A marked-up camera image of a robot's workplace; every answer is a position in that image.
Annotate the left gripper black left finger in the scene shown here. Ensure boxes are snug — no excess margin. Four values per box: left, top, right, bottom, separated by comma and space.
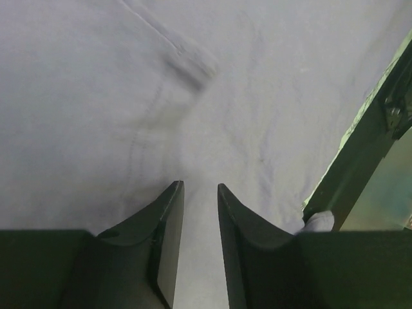
1, 181, 184, 308

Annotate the floral table cloth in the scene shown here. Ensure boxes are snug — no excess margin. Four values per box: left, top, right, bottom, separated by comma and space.
301, 38, 412, 210

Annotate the purple t shirt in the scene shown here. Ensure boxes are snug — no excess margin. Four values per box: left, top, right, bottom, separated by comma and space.
1, 1, 411, 308

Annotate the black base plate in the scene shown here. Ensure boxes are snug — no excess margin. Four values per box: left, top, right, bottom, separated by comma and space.
302, 48, 412, 232

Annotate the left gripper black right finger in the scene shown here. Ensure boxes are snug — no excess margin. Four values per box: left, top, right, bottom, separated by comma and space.
218, 184, 411, 308

